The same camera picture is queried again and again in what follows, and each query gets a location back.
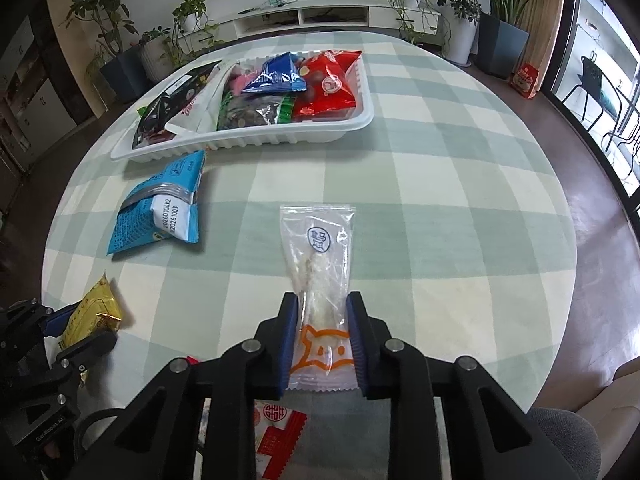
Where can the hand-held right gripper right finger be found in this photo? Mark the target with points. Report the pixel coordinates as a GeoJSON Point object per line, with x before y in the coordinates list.
{"type": "Point", "coordinates": [357, 345]}

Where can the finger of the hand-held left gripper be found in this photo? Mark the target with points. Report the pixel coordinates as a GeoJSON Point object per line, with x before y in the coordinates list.
{"type": "Point", "coordinates": [87, 347]}
{"type": "Point", "coordinates": [55, 322]}

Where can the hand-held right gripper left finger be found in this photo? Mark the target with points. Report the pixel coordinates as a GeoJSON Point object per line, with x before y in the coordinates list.
{"type": "Point", "coordinates": [287, 345]}

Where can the gold snack packet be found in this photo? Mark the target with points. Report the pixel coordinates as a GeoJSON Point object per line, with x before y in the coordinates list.
{"type": "Point", "coordinates": [92, 310]}

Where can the red and white snack packet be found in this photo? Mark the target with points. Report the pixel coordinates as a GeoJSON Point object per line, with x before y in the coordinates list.
{"type": "Point", "coordinates": [277, 440]}

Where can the clear snack packet orange print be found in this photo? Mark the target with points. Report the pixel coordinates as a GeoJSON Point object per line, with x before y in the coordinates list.
{"type": "Point", "coordinates": [320, 250]}

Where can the light blue snack packet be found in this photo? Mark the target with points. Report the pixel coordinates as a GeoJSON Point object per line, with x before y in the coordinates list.
{"type": "Point", "coordinates": [155, 210]}

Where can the white plastic tray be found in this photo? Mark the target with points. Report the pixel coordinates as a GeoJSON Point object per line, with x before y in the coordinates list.
{"type": "Point", "coordinates": [280, 137]}

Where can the green dark snack packet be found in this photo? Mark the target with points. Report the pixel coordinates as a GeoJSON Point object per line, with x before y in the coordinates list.
{"type": "Point", "coordinates": [250, 112]}

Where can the black snack packet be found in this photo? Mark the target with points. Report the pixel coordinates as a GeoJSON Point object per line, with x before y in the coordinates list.
{"type": "Point", "coordinates": [165, 105]}

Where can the pink snack packet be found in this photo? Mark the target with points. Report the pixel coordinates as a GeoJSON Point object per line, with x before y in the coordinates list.
{"type": "Point", "coordinates": [240, 80]}

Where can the dark blue snack packet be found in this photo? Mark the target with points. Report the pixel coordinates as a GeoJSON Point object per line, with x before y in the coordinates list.
{"type": "Point", "coordinates": [272, 75]}

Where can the green checked tablecloth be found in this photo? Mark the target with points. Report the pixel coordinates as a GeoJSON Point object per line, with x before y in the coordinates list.
{"type": "Point", "coordinates": [450, 210]}

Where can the dark storage cabinet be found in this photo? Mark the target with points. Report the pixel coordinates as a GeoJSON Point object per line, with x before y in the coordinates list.
{"type": "Point", "coordinates": [35, 100]}

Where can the grey chair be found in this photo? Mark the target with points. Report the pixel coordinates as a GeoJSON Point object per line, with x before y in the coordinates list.
{"type": "Point", "coordinates": [565, 440]}

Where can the white translucent snack packet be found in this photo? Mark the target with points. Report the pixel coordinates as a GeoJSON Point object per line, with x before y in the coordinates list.
{"type": "Point", "coordinates": [192, 110]}

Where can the blue-grey square plant pot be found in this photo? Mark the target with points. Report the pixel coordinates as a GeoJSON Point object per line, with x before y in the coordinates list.
{"type": "Point", "coordinates": [125, 75]}

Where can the beige sofa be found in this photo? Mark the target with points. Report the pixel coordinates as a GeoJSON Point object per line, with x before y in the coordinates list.
{"type": "Point", "coordinates": [617, 410]}

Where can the white ribbed plant pot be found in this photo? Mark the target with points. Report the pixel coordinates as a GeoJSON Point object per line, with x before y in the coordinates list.
{"type": "Point", "coordinates": [155, 62]}

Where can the small plant in ribbed pot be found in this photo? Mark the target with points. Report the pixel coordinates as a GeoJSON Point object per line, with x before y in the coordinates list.
{"type": "Point", "coordinates": [152, 36]}

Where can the red bag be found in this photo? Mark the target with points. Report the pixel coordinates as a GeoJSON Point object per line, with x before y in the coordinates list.
{"type": "Point", "coordinates": [525, 80]}

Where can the tall leafy plant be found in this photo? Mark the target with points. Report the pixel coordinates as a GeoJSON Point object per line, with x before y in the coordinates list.
{"type": "Point", "coordinates": [100, 5]}

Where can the tall white plant pot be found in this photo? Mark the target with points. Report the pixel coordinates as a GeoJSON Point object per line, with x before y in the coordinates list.
{"type": "Point", "coordinates": [460, 40]}

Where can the white television cabinet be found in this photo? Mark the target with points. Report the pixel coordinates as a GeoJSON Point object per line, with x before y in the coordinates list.
{"type": "Point", "coordinates": [350, 15]}

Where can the dark blue square plant pot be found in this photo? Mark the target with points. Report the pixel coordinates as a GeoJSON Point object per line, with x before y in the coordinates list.
{"type": "Point", "coordinates": [502, 45]}

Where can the remote control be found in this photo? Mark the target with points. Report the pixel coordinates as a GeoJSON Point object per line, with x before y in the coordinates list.
{"type": "Point", "coordinates": [248, 10]}

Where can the trailing plant in white pot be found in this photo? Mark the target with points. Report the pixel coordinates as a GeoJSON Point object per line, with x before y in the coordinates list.
{"type": "Point", "coordinates": [192, 15]}

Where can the small ornament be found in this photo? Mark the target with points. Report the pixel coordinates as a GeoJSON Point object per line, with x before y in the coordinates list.
{"type": "Point", "coordinates": [276, 1]}

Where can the beige curtain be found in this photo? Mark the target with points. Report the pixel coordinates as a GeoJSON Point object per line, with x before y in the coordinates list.
{"type": "Point", "coordinates": [542, 20]}

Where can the black glass door frame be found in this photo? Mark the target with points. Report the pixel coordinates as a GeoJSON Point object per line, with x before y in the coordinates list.
{"type": "Point", "coordinates": [562, 35]}

